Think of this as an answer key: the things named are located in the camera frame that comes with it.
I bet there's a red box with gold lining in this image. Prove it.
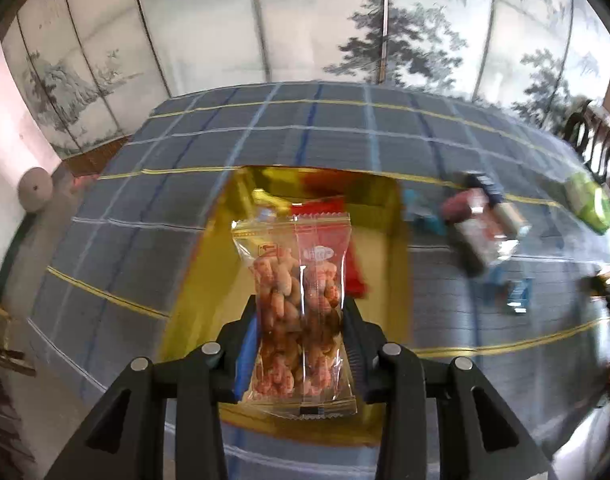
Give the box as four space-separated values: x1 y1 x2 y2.
157 165 411 448

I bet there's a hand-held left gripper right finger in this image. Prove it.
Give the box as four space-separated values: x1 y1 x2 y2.
341 296 556 480

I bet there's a grey plaid tablecloth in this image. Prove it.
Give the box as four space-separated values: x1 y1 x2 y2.
28 81 610 480

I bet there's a painted landscape folding screen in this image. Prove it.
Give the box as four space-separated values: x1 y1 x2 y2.
0 0 610 161

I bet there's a dark wooden chair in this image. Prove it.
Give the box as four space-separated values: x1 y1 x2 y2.
557 100 610 196

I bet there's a round wooden disc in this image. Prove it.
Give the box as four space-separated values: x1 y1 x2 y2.
18 166 54 211

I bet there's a red and clear snack packet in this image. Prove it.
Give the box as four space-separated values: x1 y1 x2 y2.
442 187 518 277

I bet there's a green snack packet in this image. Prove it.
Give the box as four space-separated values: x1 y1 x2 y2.
565 171 610 235

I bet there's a small blue snack packet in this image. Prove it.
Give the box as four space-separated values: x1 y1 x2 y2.
485 265 508 292
502 278 534 315

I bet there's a dark blue cracker packet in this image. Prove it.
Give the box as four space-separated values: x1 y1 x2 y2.
465 171 532 238

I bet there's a clear peanut snack packet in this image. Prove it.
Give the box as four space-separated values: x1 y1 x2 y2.
231 212 358 418

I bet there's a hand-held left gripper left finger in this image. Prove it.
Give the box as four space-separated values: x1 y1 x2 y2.
44 294 260 480

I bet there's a light wooden chair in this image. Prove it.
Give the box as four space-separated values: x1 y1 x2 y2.
0 300 37 377

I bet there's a light blue snack packet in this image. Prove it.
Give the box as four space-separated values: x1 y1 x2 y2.
402 190 448 237

